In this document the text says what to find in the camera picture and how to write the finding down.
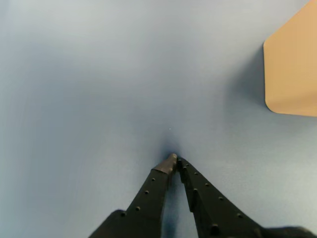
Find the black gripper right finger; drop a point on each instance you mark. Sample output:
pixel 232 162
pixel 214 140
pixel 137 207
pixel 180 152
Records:
pixel 210 213

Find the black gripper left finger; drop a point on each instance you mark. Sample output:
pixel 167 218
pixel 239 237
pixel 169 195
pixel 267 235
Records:
pixel 146 203

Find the tan box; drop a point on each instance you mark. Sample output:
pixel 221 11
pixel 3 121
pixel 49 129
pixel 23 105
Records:
pixel 292 74

